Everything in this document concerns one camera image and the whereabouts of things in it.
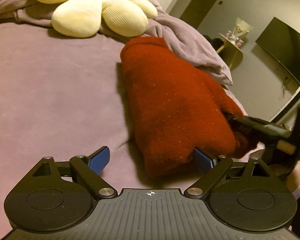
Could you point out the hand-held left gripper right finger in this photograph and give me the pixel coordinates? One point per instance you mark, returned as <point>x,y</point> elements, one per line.
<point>203,161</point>

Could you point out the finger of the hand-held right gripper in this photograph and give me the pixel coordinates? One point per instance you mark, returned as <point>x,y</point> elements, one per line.
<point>260,127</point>

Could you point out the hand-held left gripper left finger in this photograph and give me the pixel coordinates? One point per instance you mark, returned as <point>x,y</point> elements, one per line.
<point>98,163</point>

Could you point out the red knit cardigan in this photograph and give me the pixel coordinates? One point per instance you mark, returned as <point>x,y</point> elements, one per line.
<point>175,105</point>

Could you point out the white flat panel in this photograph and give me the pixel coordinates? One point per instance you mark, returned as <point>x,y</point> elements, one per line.
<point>288,102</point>

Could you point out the yellow side table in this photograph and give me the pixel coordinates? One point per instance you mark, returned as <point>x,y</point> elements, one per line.
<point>233,52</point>

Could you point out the purple bed sheet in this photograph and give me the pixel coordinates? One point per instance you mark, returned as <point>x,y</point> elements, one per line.
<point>52,92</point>

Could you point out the black cloth heap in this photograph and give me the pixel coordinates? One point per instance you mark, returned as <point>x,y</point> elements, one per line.
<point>217,43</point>

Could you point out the purple crumpled duvet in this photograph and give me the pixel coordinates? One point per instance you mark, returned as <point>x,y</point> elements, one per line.
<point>190,47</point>

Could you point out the cream flower-shaped pillow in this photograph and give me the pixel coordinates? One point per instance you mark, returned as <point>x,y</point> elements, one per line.
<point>95,7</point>

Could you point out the black wall television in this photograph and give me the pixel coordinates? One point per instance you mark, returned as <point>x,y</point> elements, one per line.
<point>285,47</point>

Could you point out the dark door frame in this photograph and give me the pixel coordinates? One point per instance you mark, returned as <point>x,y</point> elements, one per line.
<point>205,2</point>

